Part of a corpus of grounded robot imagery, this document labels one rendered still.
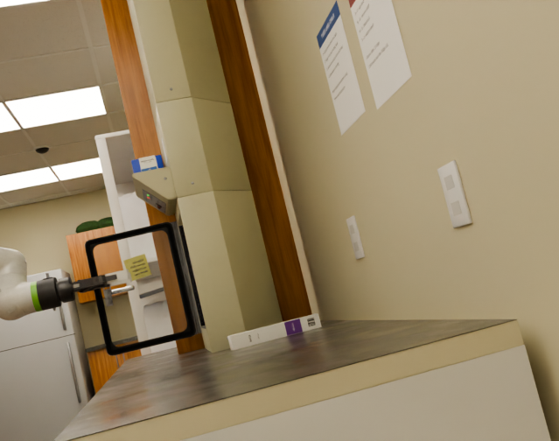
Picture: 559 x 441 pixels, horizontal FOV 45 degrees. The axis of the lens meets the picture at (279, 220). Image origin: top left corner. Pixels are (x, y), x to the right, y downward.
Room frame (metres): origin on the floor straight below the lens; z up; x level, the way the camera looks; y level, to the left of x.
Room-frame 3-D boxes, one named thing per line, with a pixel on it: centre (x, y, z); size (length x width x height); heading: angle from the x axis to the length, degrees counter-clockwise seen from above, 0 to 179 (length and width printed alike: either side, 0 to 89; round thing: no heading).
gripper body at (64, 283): (2.05, 0.66, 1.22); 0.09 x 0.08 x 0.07; 101
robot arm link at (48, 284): (2.04, 0.73, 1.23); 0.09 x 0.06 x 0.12; 11
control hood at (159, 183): (2.13, 0.37, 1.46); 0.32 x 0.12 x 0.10; 12
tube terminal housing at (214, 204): (2.17, 0.19, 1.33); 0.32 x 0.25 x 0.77; 12
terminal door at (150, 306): (2.28, 0.51, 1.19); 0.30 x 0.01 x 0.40; 94
